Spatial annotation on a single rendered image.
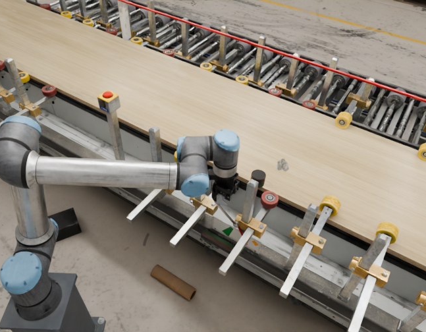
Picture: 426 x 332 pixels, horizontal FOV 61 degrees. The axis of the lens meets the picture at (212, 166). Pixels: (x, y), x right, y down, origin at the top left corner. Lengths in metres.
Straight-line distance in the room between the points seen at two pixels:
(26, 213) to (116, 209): 1.35
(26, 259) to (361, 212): 1.43
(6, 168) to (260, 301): 1.72
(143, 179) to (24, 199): 0.51
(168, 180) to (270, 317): 1.45
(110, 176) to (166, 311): 1.38
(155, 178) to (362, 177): 1.13
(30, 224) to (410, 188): 1.70
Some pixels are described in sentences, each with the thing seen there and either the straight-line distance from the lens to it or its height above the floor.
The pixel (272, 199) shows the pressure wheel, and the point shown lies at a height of 0.90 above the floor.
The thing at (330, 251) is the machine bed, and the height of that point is 0.68.
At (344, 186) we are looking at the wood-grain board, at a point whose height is 0.90.
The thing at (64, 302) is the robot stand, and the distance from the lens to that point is 1.82.
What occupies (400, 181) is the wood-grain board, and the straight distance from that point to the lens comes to 2.00.
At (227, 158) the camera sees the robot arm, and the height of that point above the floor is 1.31.
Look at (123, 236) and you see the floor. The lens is 2.66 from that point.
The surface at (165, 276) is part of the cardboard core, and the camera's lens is 2.38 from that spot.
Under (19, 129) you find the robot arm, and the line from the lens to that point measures 1.28.
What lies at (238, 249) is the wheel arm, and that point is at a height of 0.86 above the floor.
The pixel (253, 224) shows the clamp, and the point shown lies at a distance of 1.63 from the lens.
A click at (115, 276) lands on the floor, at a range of 2.51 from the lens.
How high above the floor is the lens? 2.18
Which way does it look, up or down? 45 degrees down
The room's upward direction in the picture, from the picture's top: 3 degrees clockwise
